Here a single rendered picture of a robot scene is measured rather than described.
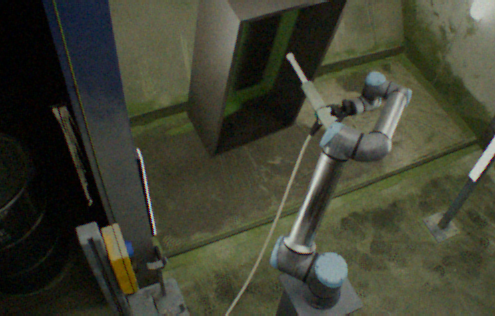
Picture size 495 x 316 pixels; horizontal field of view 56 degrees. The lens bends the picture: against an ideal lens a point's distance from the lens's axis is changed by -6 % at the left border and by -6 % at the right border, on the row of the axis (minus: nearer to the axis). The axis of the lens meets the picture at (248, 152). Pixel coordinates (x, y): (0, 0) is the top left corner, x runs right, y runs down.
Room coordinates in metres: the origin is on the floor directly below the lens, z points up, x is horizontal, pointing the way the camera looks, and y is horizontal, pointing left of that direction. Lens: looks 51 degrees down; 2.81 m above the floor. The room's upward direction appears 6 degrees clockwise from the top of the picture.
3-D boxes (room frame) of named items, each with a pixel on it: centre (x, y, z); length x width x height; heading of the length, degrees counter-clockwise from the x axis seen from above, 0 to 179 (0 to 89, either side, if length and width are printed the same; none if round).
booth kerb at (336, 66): (2.91, -0.14, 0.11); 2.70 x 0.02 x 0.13; 119
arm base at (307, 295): (0.94, -0.41, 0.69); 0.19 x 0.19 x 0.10
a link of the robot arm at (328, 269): (0.94, -0.40, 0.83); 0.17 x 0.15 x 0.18; 67
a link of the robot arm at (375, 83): (1.79, -0.59, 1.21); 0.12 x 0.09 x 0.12; 67
